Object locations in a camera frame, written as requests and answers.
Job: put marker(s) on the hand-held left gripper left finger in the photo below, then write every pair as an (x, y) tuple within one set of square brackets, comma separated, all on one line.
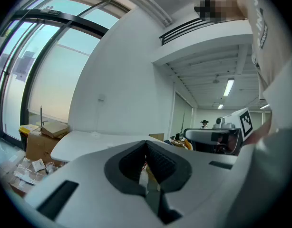
[(89, 193)]

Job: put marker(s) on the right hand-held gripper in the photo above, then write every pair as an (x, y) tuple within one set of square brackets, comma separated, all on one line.
[(231, 123)]

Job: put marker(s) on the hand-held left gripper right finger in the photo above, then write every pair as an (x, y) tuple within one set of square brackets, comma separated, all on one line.
[(203, 184)]

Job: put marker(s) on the person's right forearm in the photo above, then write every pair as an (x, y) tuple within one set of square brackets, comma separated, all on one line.
[(259, 134)]

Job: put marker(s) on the short ceiling light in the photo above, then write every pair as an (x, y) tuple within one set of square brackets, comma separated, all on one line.
[(220, 106)]

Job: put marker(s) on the long ceiling light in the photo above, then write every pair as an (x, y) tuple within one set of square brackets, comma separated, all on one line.
[(228, 87)]

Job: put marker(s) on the round ceiling fixture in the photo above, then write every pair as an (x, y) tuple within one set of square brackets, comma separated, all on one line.
[(216, 81)]

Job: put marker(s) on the white table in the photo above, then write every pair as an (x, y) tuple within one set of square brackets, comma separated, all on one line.
[(89, 144)]

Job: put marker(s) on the pile of plastic packets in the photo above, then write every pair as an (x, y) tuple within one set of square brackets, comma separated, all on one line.
[(37, 166)]

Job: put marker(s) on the small cardboard box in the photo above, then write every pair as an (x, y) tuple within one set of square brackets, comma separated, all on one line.
[(157, 136)]

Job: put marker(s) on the large cardboard box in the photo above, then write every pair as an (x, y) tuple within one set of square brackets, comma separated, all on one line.
[(39, 146)]

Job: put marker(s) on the flat cardboard box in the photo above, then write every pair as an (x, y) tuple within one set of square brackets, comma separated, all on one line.
[(54, 127)]

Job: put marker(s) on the yellow bin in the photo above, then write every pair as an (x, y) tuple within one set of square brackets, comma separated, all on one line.
[(26, 130)]

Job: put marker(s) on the person's beige shirt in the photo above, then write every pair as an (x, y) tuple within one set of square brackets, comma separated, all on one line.
[(272, 44)]

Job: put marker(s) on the grey metal pole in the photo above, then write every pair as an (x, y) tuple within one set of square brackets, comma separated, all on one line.
[(41, 115)]

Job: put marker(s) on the black balcony railing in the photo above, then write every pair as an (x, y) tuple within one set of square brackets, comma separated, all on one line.
[(184, 30)]

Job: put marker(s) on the person's head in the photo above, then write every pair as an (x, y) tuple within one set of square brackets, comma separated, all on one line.
[(222, 1)]

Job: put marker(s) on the paper notice on window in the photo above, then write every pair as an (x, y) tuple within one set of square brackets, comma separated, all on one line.
[(22, 66)]

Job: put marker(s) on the white wall switch box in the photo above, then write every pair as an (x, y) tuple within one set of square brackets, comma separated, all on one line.
[(102, 97)]

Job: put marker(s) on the black window frame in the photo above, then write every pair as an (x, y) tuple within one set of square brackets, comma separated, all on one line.
[(65, 18)]

